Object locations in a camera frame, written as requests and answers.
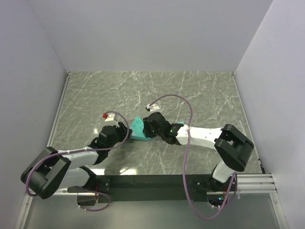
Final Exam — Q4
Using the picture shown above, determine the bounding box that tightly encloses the aluminium frame rail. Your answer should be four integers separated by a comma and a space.
207, 173, 278, 194

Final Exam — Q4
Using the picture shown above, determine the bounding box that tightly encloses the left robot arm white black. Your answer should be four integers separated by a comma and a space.
20, 122, 132, 199

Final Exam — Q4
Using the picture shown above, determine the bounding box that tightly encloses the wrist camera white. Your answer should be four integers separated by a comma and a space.
145, 104, 160, 114
102, 113, 119, 127

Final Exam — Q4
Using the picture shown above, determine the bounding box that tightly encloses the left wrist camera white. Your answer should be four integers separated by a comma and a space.
102, 113, 119, 127

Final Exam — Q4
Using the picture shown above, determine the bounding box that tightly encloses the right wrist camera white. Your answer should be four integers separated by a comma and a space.
145, 104, 160, 114

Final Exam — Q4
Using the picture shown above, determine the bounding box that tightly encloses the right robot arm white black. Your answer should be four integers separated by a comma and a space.
143, 112, 254, 190

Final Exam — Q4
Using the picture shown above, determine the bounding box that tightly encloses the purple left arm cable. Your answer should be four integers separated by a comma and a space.
25, 111, 131, 212

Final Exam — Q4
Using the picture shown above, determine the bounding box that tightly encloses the teal triangular power strip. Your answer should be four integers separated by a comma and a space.
129, 117, 151, 141

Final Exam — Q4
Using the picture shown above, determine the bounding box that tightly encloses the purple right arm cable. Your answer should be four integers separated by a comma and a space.
149, 94, 239, 220

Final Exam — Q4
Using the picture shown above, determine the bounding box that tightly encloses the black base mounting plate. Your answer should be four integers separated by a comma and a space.
68, 174, 239, 204

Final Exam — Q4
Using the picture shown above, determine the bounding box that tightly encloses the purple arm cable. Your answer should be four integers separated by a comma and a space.
149, 94, 239, 220
25, 111, 131, 212

